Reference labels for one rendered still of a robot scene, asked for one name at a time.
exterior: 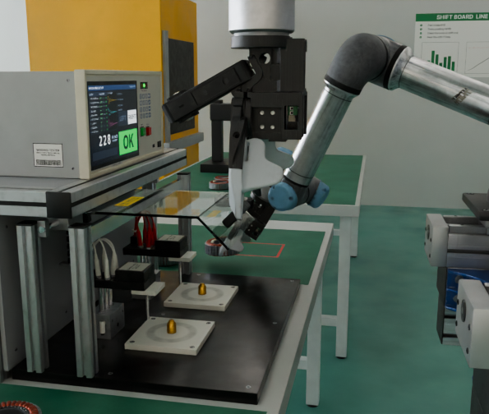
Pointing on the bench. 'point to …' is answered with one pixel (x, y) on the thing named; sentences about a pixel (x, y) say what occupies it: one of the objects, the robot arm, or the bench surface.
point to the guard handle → (234, 215)
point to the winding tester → (51, 121)
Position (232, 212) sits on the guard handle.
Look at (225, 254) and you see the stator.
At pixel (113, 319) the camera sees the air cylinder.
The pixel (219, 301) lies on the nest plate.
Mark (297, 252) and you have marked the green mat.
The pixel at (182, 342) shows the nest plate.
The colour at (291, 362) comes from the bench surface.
